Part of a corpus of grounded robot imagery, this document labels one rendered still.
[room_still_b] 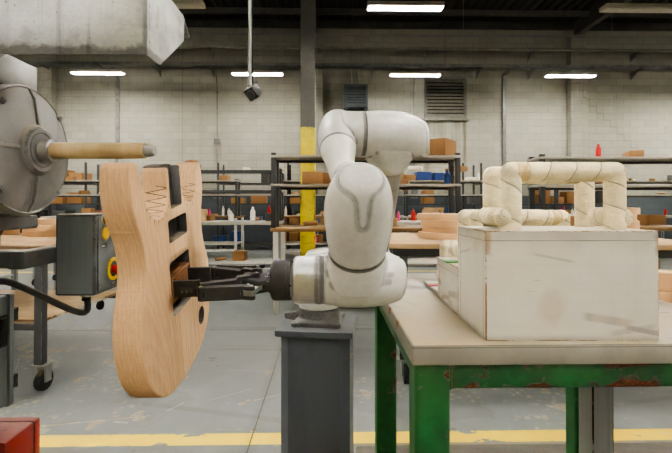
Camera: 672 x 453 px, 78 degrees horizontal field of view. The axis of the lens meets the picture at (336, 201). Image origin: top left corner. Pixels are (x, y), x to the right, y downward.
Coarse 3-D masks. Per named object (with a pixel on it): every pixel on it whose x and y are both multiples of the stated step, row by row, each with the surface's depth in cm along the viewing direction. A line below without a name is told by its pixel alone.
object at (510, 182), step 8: (504, 176) 67; (512, 176) 66; (504, 184) 67; (512, 184) 66; (520, 184) 66; (504, 192) 67; (512, 192) 66; (520, 192) 66; (504, 200) 67; (512, 200) 66; (520, 200) 66; (504, 208) 67; (512, 208) 66; (520, 208) 66; (512, 216) 66; (520, 216) 66; (512, 224) 66; (520, 224) 66
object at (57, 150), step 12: (60, 144) 81; (72, 144) 81; (84, 144) 81; (96, 144) 81; (108, 144) 81; (120, 144) 81; (132, 144) 81; (144, 144) 82; (60, 156) 81; (72, 156) 81; (84, 156) 81; (96, 156) 81; (108, 156) 82; (120, 156) 82; (132, 156) 82; (144, 156) 82
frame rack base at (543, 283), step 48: (480, 240) 67; (528, 240) 65; (576, 240) 65; (624, 240) 65; (480, 288) 67; (528, 288) 65; (576, 288) 65; (624, 288) 65; (528, 336) 65; (576, 336) 65; (624, 336) 65
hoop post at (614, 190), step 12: (612, 180) 66; (624, 180) 66; (612, 192) 66; (624, 192) 66; (612, 204) 66; (624, 204) 66; (612, 216) 66; (624, 216) 66; (612, 228) 66; (624, 228) 66
